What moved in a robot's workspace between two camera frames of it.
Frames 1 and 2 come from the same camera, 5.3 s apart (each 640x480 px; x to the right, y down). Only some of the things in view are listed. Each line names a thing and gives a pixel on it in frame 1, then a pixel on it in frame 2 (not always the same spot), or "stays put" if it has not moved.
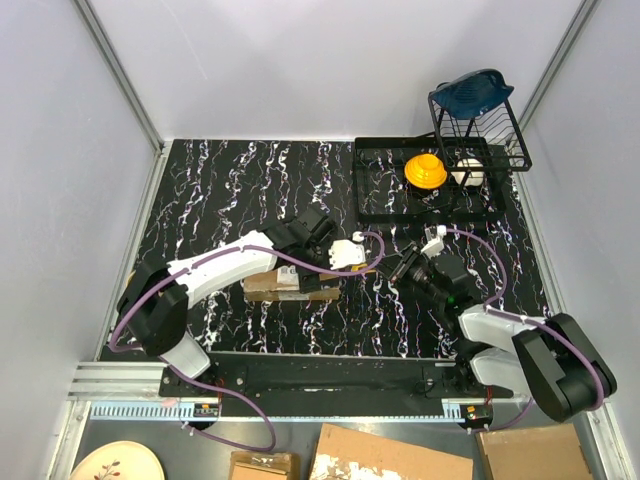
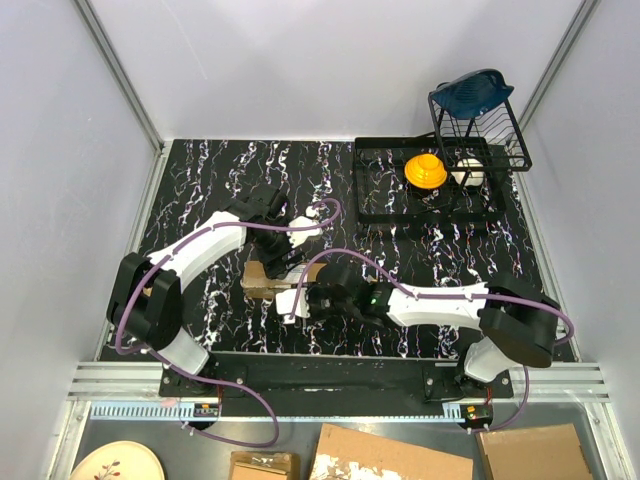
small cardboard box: x=252 y=465 stays put
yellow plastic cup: x=425 y=171 stays put
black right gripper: x=404 y=262 → x=311 y=290
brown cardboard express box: x=282 y=284 stays put
